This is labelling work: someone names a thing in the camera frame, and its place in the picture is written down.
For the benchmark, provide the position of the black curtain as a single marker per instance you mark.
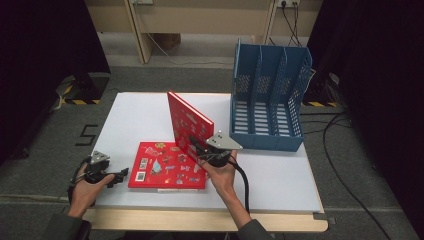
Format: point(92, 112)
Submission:
point(383, 83)
point(40, 66)

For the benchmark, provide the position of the wall socket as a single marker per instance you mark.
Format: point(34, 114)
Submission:
point(290, 2)

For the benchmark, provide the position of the cardboard box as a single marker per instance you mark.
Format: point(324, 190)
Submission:
point(170, 40)

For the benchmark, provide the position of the white table board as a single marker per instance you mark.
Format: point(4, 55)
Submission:
point(140, 116)

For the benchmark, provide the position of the blue file rack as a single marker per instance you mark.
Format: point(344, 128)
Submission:
point(266, 143)

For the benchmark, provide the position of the white power strip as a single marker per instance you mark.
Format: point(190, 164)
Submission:
point(143, 1)

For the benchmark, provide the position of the person's left hand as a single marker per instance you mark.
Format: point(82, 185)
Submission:
point(85, 196)

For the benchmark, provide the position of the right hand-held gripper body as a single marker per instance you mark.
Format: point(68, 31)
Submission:
point(221, 141)

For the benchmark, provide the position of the wooden table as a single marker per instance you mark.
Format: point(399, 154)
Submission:
point(200, 221)

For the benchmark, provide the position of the black stand base striped tape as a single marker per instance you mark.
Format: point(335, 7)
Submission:
point(88, 88)
point(320, 93)

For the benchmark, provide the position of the beige wooden desk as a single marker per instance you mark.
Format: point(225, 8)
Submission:
point(206, 16)

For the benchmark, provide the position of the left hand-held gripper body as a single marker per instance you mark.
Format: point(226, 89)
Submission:
point(100, 158)

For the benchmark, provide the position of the red picture book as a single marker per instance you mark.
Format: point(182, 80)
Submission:
point(156, 166)
point(186, 120)

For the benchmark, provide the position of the person's right hand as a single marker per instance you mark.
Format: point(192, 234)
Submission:
point(223, 178)

